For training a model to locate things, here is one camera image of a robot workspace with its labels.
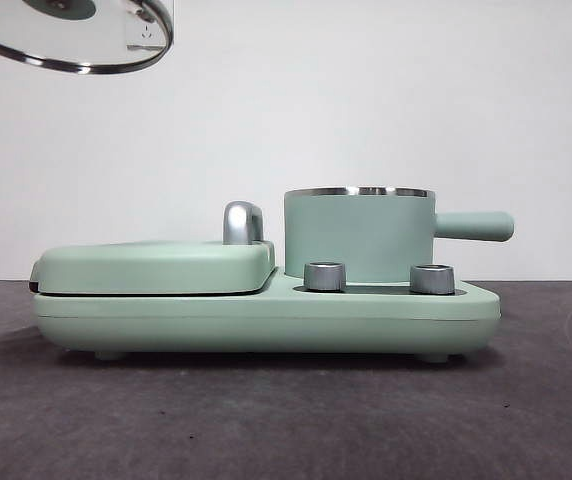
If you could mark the mint green breakfast maker base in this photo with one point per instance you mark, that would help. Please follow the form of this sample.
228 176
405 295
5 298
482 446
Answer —
266 320

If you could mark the white wall socket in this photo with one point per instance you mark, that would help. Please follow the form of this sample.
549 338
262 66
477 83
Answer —
146 35

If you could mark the mint green griddle cover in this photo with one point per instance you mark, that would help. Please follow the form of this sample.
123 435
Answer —
156 267

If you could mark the glass pot lid green knob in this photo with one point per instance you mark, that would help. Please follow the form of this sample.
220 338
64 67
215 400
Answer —
66 45

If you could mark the silver control knob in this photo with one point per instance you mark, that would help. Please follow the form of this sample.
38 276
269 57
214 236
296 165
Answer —
432 280
325 277

